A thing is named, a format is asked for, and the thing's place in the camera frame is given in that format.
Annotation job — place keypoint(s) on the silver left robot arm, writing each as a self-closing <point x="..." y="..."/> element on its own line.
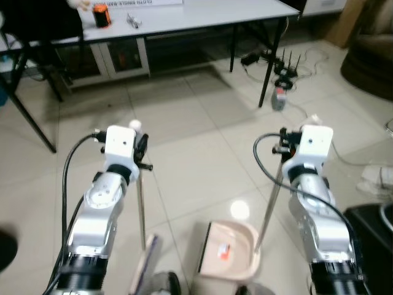
<point x="98" y="209"/>

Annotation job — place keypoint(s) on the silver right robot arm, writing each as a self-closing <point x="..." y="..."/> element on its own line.
<point x="319" y="215"/>

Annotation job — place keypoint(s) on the white crumpled paper ball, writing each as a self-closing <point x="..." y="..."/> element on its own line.
<point x="135" y="125"/>

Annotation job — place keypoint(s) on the small white plug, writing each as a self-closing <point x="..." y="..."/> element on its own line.
<point x="314" y="117"/>

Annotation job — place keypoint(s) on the grey bottle with red label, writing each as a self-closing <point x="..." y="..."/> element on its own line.
<point x="279" y="99"/>

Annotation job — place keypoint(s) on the black router with antennas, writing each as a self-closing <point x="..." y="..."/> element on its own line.
<point x="286" y="72"/>

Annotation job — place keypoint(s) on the white low cabinet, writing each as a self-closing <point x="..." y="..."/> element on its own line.
<point x="123" y="61"/>

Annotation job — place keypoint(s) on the black power adapter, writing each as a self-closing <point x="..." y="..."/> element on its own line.
<point x="250" y="59"/>

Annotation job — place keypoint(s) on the white crumpled cloth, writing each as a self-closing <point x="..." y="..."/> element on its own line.
<point x="377" y="181"/>

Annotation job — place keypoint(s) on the small silver metal tool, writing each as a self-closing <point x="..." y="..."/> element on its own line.
<point x="133" y="23"/>

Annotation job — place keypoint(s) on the black waste bin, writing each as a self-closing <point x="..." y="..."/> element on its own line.
<point x="368" y="246"/>

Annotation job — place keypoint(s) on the dark brown armchair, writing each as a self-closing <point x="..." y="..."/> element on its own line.
<point x="371" y="49"/>

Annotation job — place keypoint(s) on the brown cardboard box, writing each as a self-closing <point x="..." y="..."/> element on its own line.
<point x="342" y="21"/>

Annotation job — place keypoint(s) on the grey robot foot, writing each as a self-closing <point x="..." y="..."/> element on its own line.
<point x="164" y="284"/>

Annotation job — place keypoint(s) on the orange and black box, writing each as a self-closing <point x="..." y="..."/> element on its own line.
<point x="101" y="15"/>

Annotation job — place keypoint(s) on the white table with black legs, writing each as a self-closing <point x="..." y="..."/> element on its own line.
<point x="202" y="15"/>

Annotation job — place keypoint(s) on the white printed paper sheet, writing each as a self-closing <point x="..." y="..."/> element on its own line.
<point x="150" y="2"/>

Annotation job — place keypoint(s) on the black chair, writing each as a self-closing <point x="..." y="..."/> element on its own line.
<point x="37" y="21"/>

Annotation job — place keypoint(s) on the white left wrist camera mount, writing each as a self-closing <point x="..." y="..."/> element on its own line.
<point x="119" y="147"/>

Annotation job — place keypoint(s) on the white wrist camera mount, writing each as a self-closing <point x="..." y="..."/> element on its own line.
<point x="314" y="147"/>
<point x="119" y="147"/>

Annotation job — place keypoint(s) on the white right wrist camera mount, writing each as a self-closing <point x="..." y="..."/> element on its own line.
<point x="314" y="147"/>

